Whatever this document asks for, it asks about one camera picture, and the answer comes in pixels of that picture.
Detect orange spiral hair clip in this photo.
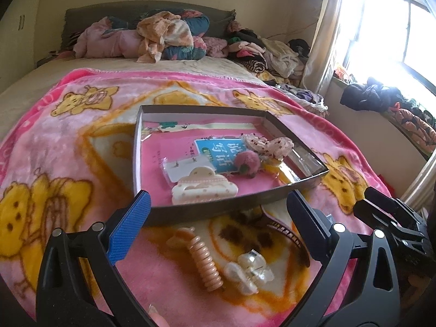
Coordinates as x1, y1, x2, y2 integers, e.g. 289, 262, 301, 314
166, 227, 223, 292

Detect dark clothes on windowsill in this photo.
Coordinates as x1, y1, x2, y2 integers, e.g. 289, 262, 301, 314
340, 78, 435, 158

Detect yellow rings in bag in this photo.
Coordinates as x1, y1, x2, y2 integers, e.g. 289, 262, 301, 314
260, 161, 308, 186

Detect floral fabric bow scrunchie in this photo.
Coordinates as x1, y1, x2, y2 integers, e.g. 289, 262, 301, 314
242, 134, 294, 161

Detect cream claw hair clip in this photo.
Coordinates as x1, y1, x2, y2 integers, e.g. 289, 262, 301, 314
171, 166, 239, 205

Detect shallow dark cardboard box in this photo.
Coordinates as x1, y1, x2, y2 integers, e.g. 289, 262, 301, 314
133, 105, 328, 226

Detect cream curtain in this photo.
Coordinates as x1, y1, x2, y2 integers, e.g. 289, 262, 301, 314
301, 0, 344, 96

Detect blue printed card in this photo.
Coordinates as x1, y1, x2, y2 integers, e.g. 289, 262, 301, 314
194, 137, 247, 174

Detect clothes pile by window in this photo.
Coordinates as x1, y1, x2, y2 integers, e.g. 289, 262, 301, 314
227, 21, 328, 117

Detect cream wardrobe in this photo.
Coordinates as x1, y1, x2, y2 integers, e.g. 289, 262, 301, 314
1, 0, 40, 91

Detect pile of bedding and clothes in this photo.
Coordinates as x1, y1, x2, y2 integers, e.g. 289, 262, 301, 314
72, 9, 211, 63

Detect dark green headboard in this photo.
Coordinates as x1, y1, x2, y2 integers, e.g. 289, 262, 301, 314
60, 0, 237, 50

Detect pink pompom hair tie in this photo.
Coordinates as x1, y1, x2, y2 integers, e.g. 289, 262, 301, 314
234, 150, 262, 179

